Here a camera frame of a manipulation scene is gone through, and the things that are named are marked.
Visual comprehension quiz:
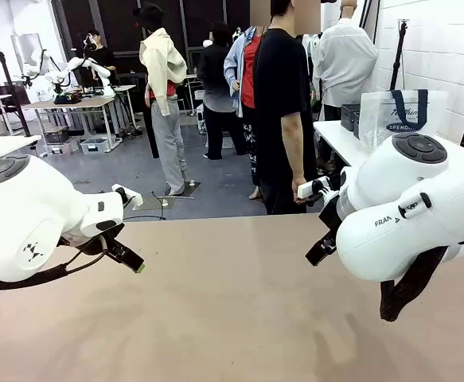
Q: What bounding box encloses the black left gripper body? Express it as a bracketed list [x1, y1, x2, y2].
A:
[80, 222, 125, 258]

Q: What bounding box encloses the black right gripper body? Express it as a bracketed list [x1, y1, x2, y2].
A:
[318, 190, 342, 240]

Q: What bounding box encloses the translucent white navy-handled shopping bag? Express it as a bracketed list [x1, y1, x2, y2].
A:
[358, 89, 450, 150]

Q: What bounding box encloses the person's left forearm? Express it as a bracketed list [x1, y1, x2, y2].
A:
[280, 114, 306, 180]

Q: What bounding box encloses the person's left hand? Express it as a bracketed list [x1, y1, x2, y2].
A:
[292, 177, 309, 205]

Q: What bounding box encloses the grey floor mat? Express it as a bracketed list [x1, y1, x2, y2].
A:
[135, 181, 201, 212]

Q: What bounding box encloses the large white table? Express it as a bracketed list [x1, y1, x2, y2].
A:
[313, 119, 464, 169]

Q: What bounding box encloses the clear plastic storage crate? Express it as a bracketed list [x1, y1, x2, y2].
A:
[79, 137, 110, 155]

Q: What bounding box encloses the grey plastic storage crate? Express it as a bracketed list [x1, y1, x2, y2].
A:
[42, 126, 80, 156]

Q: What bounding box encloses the person in black shirt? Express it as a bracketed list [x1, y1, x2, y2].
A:
[251, 0, 322, 216]

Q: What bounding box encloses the small white table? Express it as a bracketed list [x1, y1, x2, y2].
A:
[0, 134, 42, 168]

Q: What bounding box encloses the wooden background table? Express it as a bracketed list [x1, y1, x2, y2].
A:
[21, 84, 138, 154]

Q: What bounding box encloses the person in white shirt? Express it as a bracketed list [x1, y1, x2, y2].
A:
[310, 0, 380, 172]

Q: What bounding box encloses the person in blue shirt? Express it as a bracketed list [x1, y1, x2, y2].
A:
[223, 25, 264, 200]

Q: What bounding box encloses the person in beige jacket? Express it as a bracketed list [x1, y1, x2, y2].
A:
[132, 2, 189, 197]

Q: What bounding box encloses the long-haired person in black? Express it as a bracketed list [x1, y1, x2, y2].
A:
[197, 21, 249, 161]

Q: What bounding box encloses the distant person in black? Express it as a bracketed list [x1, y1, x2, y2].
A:
[83, 29, 118, 87]

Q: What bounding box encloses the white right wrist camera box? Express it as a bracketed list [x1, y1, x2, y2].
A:
[297, 176, 333, 201]

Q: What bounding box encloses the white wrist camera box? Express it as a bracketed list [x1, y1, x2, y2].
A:
[297, 176, 333, 201]
[111, 183, 144, 211]

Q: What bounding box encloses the black floor cable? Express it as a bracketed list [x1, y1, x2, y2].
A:
[123, 190, 168, 222]

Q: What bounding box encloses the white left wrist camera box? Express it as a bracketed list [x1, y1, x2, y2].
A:
[111, 183, 144, 211]

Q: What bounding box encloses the black left arm cable sleeve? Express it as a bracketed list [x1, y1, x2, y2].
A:
[0, 236, 110, 291]

